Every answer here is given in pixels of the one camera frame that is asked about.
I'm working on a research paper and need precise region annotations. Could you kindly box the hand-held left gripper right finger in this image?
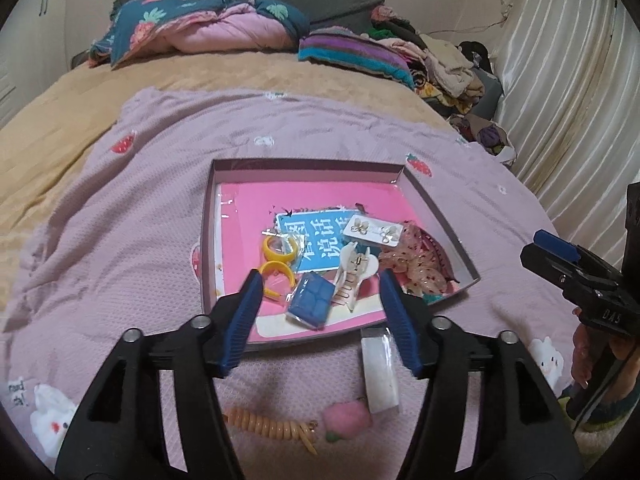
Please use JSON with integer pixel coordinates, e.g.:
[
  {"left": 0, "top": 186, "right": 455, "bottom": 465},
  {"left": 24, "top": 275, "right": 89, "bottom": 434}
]
[{"left": 378, "top": 269, "right": 586, "bottom": 480}]

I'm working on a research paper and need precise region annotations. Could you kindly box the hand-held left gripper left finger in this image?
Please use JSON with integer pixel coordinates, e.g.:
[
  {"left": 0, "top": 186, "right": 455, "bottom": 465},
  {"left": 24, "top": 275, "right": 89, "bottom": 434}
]
[{"left": 55, "top": 269, "right": 265, "bottom": 480}]

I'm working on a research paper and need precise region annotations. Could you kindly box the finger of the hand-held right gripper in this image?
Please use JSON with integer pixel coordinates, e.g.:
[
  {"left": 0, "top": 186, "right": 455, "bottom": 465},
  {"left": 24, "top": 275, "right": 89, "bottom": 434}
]
[
  {"left": 520, "top": 244, "right": 623, "bottom": 308},
  {"left": 532, "top": 230, "right": 583, "bottom": 265}
]

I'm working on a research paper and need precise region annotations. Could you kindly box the small white box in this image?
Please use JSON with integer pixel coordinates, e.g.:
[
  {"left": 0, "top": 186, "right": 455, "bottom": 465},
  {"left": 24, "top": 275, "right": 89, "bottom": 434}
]
[{"left": 360, "top": 327, "right": 402, "bottom": 415}]

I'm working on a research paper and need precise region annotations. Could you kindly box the beige dotted bow hair clip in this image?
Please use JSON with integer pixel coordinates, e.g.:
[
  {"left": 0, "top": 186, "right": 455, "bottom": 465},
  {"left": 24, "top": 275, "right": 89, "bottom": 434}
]
[{"left": 377, "top": 224, "right": 451, "bottom": 306}]

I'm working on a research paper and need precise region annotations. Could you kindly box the yellow rings packet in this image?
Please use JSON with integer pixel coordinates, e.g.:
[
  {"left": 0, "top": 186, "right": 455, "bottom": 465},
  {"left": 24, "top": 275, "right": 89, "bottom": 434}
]
[{"left": 259, "top": 230, "right": 303, "bottom": 303}]

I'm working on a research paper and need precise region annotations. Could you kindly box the small blue box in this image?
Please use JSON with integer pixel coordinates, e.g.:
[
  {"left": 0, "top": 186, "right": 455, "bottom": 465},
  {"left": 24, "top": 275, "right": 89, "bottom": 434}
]
[{"left": 285, "top": 270, "right": 335, "bottom": 331}]

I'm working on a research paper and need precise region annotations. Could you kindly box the white bow claw clip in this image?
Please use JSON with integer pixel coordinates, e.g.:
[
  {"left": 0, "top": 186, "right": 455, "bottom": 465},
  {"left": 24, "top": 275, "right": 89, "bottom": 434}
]
[{"left": 331, "top": 242, "right": 380, "bottom": 313}]

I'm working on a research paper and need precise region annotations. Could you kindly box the shallow purple cardboard box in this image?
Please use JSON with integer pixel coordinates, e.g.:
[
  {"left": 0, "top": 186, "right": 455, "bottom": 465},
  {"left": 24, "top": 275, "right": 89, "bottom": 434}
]
[{"left": 199, "top": 159, "right": 482, "bottom": 358}]

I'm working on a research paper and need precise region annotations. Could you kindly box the earring card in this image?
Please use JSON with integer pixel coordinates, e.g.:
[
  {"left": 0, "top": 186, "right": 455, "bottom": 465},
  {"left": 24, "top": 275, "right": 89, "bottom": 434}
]
[{"left": 342, "top": 213, "right": 406, "bottom": 248}]

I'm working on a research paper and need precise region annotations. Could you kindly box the person's right hand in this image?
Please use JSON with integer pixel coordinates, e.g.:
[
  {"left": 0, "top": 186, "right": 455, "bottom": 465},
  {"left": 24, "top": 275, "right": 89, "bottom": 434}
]
[{"left": 570, "top": 307, "right": 640, "bottom": 398}]

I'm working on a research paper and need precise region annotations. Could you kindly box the pink plush peach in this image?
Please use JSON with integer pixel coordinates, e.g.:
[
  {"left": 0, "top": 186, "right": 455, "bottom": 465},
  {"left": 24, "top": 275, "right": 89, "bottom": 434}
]
[{"left": 321, "top": 399, "right": 373, "bottom": 443}]

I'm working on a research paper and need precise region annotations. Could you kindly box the cream curtain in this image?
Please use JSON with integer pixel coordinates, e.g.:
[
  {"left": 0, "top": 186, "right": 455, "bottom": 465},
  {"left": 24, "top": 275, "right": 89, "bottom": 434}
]
[{"left": 492, "top": 0, "right": 640, "bottom": 246}]

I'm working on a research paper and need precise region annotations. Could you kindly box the pink printed blanket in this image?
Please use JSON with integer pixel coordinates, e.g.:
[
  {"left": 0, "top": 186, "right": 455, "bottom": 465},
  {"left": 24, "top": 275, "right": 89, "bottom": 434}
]
[{"left": 0, "top": 87, "right": 596, "bottom": 480}]

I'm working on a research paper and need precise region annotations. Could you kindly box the pile of clothes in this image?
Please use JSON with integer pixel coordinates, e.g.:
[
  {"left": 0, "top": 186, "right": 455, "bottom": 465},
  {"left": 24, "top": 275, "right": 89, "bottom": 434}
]
[{"left": 370, "top": 5, "right": 518, "bottom": 166}]

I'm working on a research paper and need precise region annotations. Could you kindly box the tan bedsheet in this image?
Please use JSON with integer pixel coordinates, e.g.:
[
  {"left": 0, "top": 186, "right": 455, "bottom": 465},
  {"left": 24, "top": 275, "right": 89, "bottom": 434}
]
[{"left": 0, "top": 50, "right": 451, "bottom": 211}]

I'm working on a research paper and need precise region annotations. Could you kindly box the striped colourful blanket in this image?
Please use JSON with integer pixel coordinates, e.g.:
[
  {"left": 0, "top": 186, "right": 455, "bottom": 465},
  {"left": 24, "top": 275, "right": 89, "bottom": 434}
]
[{"left": 298, "top": 30, "right": 416, "bottom": 92}]

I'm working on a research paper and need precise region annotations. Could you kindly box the dark floral quilt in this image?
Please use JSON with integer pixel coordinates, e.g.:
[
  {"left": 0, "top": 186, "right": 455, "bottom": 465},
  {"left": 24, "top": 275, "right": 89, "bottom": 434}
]
[{"left": 89, "top": 0, "right": 312, "bottom": 68}]

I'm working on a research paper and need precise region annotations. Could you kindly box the white wardrobe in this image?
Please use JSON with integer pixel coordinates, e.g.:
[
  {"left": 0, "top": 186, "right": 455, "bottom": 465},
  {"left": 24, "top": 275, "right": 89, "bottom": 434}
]
[{"left": 0, "top": 0, "right": 71, "bottom": 126}]

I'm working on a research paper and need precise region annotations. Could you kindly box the tan spiral hair tie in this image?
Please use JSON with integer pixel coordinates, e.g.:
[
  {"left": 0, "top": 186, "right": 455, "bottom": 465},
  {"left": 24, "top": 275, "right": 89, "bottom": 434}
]
[{"left": 222, "top": 407, "right": 321, "bottom": 456}]

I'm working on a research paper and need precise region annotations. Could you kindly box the wall cable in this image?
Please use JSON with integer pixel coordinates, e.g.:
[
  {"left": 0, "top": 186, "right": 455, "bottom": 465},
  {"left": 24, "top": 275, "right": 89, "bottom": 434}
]
[{"left": 462, "top": 0, "right": 516, "bottom": 31}]

